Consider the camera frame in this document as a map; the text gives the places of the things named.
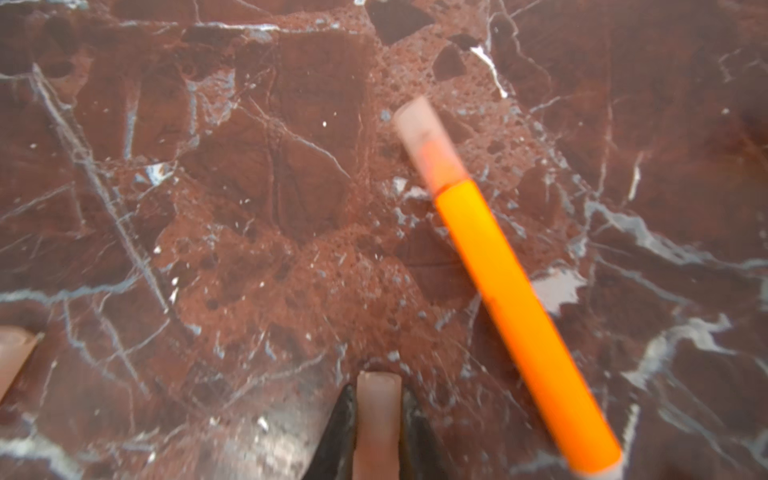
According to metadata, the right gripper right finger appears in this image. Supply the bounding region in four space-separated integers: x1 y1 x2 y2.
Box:
399 389 453 480

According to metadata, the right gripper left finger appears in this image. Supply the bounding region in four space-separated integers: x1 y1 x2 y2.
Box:
302 383 358 480

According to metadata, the orange marker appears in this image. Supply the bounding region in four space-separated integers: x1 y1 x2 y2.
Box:
394 97 623 479

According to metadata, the translucent pen cap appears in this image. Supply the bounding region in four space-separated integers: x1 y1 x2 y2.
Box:
352 372 402 479
0 325 42 400

